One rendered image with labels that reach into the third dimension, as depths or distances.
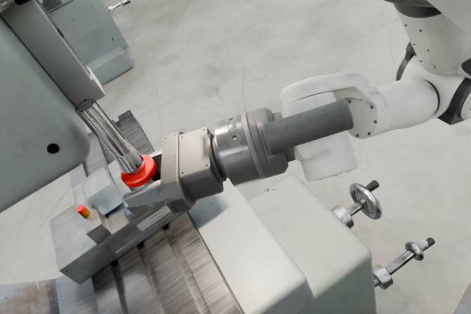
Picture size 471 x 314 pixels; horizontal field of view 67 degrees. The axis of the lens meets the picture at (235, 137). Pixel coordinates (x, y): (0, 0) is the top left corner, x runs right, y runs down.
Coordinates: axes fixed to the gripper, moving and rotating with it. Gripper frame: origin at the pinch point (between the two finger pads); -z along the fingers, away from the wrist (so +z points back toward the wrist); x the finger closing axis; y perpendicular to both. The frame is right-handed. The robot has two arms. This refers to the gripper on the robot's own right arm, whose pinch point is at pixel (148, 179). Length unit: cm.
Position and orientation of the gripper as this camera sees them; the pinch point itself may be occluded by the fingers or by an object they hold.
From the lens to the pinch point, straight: 49.4
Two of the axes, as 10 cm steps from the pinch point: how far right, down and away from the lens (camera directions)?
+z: 9.5, -3.0, -1.3
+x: 1.2, 6.7, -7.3
